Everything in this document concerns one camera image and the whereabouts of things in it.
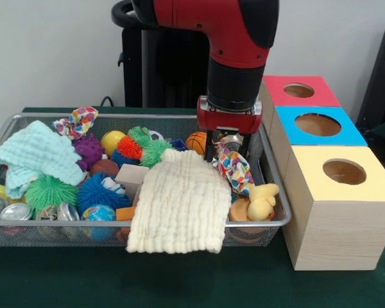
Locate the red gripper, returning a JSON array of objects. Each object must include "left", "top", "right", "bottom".
[{"left": 197, "top": 95, "right": 264, "bottom": 163}]

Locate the colourful patterned cloth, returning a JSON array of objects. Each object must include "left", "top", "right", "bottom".
[
  {"left": 211, "top": 141, "right": 256, "bottom": 196},
  {"left": 52, "top": 106, "right": 99, "bottom": 141}
]

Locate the cream waffle cloth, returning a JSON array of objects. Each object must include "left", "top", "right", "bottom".
[{"left": 125, "top": 148, "right": 232, "bottom": 254}]

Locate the wooden box with three holes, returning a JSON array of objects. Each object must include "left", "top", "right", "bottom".
[{"left": 256, "top": 75, "right": 385, "bottom": 271}]

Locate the shallow mesh bin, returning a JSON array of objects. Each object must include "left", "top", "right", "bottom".
[{"left": 0, "top": 112, "right": 293, "bottom": 248}]

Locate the orange basketball toy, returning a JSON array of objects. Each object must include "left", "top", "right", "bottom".
[{"left": 185, "top": 131, "right": 209, "bottom": 153}]

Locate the yellow plush duck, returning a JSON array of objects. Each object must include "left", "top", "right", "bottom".
[{"left": 246, "top": 183, "right": 280, "bottom": 221}]

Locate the yellow ball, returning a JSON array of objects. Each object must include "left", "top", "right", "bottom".
[{"left": 100, "top": 130, "right": 126, "bottom": 158}]

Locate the purple knobby ball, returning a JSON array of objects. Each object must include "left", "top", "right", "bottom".
[{"left": 73, "top": 133, "right": 106, "bottom": 171}]

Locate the blue spiky ball with eyes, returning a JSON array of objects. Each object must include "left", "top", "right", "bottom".
[{"left": 76, "top": 173, "right": 132, "bottom": 216}]

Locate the globe print ball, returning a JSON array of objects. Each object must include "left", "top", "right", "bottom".
[{"left": 80, "top": 203, "right": 117, "bottom": 241}]

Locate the black upright panel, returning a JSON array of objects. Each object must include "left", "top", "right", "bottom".
[{"left": 355, "top": 21, "right": 385, "bottom": 129}]

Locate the green spiky ball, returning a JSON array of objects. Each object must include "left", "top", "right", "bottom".
[{"left": 24, "top": 175, "right": 79, "bottom": 214}]

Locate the mint waffle cloth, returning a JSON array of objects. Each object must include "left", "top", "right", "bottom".
[{"left": 0, "top": 120, "right": 86, "bottom": 200}]

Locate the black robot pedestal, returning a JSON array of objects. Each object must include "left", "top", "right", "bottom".
[{"left": 111, "top": 0, "right": 212, "bottom": 108}]

